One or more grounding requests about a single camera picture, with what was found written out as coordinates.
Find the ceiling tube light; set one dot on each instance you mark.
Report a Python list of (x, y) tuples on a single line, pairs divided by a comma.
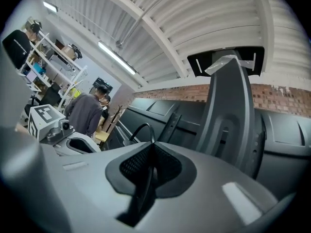
[(116, 57), (50, 6)]

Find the person's left forearm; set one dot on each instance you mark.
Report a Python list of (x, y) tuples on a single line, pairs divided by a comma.
[(22, 128)]

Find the yellow safety vest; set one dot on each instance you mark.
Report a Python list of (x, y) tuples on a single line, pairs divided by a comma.
[(75, 93)]

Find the black wall-mounted screen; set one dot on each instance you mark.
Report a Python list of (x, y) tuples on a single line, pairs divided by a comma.
[(102, 84)]

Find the black office chair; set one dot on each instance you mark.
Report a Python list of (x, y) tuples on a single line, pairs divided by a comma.
[(52, 96)]

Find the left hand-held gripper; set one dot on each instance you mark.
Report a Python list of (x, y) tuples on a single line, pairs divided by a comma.
[(41, 120)]

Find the white metal shelf rack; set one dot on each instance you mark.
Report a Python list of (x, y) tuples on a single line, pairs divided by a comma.
[(48, 40)]

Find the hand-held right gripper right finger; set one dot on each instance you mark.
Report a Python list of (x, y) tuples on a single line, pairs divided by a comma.
[(206, 198)]

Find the blue storage box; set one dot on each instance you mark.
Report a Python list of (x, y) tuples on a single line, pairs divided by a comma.
[(39, 68)]

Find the dark metal TV stand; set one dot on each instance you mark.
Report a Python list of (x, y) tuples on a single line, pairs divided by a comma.
[(228, 105)]

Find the black coat rack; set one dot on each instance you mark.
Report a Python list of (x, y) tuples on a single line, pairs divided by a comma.
[(118, 115)]

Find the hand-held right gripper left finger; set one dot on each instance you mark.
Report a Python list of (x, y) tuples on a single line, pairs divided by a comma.
[(73, 190)]

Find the brown cardboard box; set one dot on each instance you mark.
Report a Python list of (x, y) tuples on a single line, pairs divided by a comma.
[(69, 52)]

